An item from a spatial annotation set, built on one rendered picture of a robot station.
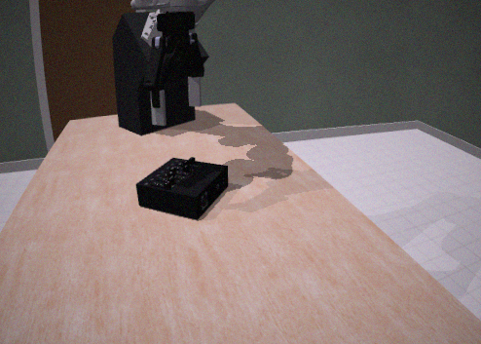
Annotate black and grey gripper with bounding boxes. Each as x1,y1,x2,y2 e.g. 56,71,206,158
143,12,204,126

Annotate black lighting desk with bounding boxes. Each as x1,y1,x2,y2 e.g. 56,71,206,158
135,157,228,220

